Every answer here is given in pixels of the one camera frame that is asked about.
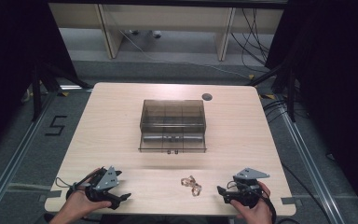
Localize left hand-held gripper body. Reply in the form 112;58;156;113
85;165;123;203

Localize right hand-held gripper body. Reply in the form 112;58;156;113
227;167;271;208

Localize smoky transparent drawer box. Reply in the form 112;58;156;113
139;99;207;135

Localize person's right hand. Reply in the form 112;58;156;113
229;182;273;224

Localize person's left hand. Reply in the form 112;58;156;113
69;167;113;217

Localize grey tape strip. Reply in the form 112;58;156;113
281;196;303;206

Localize black metal stand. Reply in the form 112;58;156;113
30;61;94;122
245;62;296;123

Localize dark curtain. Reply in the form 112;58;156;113
264;0;358;223
0;0;79;158

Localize thick black gripper cable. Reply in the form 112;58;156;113
260;186;302;224

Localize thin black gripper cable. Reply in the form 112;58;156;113
54;176;79;191

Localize aluminium floor rail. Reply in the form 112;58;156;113
275;102;347;224
0;89;58;217

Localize black floor cables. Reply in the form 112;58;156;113
261;98;309;124

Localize bundle of black cables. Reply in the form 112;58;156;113
230;7;272;75

